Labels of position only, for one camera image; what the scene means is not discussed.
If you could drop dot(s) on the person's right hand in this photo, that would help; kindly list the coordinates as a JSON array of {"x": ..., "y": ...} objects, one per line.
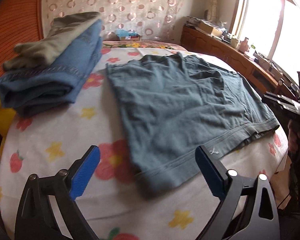
[{"x": 293, "y": 137}]

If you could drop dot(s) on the pink bottle on cabinet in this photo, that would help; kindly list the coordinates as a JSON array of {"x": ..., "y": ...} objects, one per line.
[{"x": 244, "y": 46}]

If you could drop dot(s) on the pink circle pattern curtain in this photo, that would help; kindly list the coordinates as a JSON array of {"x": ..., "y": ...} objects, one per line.
[{"x": 151, "y": 19}]

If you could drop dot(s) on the wooden headboard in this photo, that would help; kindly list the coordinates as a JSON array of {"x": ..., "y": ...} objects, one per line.
[{"x": 20, "y": 21}]

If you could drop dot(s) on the folded blue jeans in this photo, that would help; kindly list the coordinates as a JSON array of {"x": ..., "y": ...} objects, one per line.
[{"x": 30, "y": 92}]

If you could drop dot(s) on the window with white frame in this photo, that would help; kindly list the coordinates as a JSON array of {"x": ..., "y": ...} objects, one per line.
[{"x": 272, "y": 28}]

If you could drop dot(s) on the cardboard box on cabinet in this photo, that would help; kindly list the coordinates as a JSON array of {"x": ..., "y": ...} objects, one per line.
[{"x": 209, "y": 29}]

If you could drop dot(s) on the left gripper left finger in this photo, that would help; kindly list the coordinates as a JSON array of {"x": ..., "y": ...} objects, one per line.
[{"x": 35, "y": 218}]

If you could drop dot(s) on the yellow plush toy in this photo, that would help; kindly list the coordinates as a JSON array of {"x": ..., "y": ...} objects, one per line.
[{"x": 6, "y": 118}]

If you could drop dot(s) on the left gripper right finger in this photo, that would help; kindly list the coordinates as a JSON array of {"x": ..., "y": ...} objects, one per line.
[{"x": 246, "y": 208}]

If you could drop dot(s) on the folded olive green garment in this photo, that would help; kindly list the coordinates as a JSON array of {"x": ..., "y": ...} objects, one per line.
[{"x": 44, "y": 52}]

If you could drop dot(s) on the box with blue cloth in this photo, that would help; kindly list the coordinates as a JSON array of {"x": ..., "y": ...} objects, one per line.
[{"x": 125, "y": 35}]

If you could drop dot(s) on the teal grey pants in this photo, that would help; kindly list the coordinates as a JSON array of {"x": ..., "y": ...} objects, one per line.
[{"x": 170, "y": 105}]

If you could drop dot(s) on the pink floral blanket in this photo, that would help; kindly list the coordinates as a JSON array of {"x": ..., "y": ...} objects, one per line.
[{"x": 141, "y": 44}]

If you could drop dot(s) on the long wooden cabinet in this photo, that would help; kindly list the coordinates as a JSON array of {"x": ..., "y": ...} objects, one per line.
[{"x": 196, "y": 41}]

